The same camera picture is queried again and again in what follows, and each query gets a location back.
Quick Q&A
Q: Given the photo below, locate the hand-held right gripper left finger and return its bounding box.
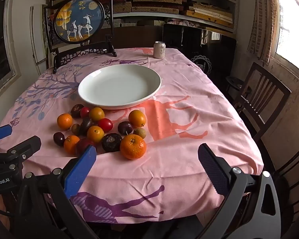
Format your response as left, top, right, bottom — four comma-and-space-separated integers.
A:
15, 144, 98, 239

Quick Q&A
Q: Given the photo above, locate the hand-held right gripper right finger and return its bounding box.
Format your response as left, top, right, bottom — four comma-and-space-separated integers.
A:
198, 143, 281, 239

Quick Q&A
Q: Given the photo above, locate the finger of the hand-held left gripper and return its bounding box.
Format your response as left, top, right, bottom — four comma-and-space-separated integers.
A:
0, 135, 42, 166
0, 124, 13, 144

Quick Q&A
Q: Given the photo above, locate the dark purple plum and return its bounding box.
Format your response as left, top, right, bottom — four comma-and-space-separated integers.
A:
53, 132, 65, 147
76, 138, 97, 155
118, 121, 133, 136

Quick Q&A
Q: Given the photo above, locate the small mandarin orange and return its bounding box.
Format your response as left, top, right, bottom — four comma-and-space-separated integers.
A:
63, 135, 81, 155
57, 114, 73, 130

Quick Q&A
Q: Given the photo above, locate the smooth orange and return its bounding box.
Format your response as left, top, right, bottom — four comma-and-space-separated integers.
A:
87, 126, 105, 143
128, 110, 147, 128
89, 107, 105, 122

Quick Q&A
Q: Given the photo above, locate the large mandarin orange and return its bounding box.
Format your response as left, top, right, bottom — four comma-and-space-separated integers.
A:
120, 134, 147, 160

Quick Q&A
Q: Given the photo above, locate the small green fruit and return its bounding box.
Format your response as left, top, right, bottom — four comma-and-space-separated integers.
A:
133, 127, 147, 139

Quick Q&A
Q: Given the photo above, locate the white ceramic plate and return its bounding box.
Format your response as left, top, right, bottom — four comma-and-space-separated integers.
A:
78, 65, 162, 110

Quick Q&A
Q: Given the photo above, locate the pink printed tablecloth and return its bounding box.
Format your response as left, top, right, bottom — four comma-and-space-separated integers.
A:
0, 47, 265, 224

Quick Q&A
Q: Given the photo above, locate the dark passion fruit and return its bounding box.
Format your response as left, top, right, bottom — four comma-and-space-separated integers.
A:
70, 104, 85, 119

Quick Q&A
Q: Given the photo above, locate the dark wooden chair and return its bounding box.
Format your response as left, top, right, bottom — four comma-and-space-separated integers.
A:
235, 62, 292, 142
271, 139, 299, 229

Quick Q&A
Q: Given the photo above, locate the round black stool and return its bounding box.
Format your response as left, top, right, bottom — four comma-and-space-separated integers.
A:
225, 76, 252, 95

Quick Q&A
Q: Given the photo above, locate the white board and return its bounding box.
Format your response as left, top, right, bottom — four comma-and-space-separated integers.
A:
30, 4, 50, 65

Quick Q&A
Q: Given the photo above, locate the pale drink can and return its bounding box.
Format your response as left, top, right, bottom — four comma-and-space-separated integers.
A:
153, 41, 166, 59

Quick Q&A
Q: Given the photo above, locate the black cabinet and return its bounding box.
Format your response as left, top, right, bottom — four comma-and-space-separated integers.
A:
162, 24, 237, 77

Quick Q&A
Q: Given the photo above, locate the round deer screen black stand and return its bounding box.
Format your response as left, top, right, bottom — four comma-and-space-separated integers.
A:
43, 0, 117, 74

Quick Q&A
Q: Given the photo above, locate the pink cloth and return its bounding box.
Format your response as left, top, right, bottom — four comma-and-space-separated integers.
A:
164, 19, 202, 27

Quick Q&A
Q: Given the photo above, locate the brick pattern curtain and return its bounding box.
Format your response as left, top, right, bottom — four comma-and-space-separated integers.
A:
248, 0, 277, 65

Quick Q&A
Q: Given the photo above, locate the bright window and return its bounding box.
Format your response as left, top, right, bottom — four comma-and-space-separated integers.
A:
275, 0, 299, 74

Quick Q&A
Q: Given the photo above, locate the white metal shelf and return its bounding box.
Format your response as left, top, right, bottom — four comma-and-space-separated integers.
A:
46, 0, 240, 34

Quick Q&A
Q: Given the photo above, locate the stack of flat patterned boxes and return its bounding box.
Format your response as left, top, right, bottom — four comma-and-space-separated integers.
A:
50, 0, 236, 29

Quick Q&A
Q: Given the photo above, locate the dark window white frame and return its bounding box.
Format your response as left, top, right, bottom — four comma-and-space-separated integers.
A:
0, 0, 22, 92

